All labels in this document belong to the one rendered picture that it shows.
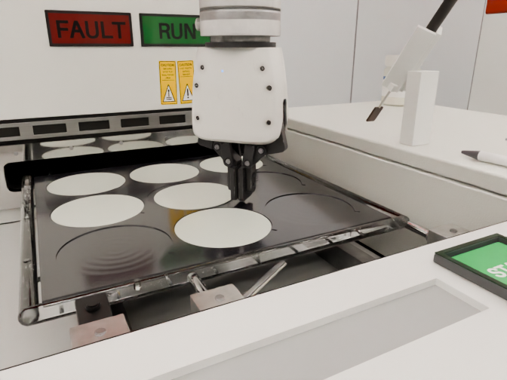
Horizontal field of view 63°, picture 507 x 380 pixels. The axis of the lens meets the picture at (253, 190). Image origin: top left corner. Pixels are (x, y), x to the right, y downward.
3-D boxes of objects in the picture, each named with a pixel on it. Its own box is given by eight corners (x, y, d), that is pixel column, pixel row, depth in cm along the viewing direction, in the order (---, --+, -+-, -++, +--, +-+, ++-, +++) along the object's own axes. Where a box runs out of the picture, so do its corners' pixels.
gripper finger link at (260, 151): (236, 145, 46) (237, 201, 48) (263, 147, 45) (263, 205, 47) (247, 139, 49) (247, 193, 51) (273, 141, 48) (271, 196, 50)
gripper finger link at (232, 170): (209, 142, 47) (211, 197, 49) (235, 145, 46) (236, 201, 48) (221, 137, 50) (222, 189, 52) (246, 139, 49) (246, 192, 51)
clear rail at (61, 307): (19, 321, 30) (16, 304, 29) (402, 224, 46) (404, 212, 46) (19, 332, 29) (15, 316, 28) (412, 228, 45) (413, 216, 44)
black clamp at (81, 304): (78, 324, 30) (72, 294, 29) (109, 316, 31) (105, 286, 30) (83, 354, 27) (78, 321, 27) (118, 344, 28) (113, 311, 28)
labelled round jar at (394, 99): (373, 103, 85) (377, 54, 82) (398, 101, 89) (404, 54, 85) (399, 107, 80) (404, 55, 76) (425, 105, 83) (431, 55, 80)
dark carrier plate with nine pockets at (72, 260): (34, 180, 59) (33, 176, 59) (249, 153, 74) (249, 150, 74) (43, 307, 30) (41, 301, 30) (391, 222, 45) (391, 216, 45)
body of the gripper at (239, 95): (179, 32, 42) (185, 141, 46) (275, 31, 38) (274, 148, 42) (212, 35, 49) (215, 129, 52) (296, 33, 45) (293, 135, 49)
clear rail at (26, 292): (23, 183, 60) (20, 174, 59) (33, 182, 60) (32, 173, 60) (19, 332, 29) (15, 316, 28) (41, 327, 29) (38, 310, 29)
